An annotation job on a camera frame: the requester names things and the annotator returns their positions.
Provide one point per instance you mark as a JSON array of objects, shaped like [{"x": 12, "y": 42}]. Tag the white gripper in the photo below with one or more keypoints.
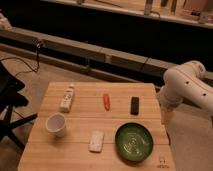
[{"x": 166, "y": 115}]

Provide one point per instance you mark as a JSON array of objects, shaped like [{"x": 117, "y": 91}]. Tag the white plastic bottle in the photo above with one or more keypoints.
[{"x": 67, "y": 98}]

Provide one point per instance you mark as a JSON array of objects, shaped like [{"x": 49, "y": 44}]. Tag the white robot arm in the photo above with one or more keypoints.
[{"x": 184, "y": 81}]

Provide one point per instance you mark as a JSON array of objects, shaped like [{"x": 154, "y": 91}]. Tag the green ceramic bowl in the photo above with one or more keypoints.
[{"x": 133, "y": 142}]

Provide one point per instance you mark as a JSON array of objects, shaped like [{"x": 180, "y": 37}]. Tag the red carrot toy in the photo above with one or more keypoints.
[{"x": 106, "y": 102}]

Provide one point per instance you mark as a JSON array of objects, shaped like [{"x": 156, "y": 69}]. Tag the white sponge block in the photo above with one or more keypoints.
[{"x": 96, "y": 141}]

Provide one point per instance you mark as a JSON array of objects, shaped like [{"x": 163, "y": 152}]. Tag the white paper cup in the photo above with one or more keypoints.
[{"x": 56, "y": 125}]

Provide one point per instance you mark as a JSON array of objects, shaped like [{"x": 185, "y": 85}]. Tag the black office chair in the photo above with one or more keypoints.
[{"x": 10, "y": 98}]

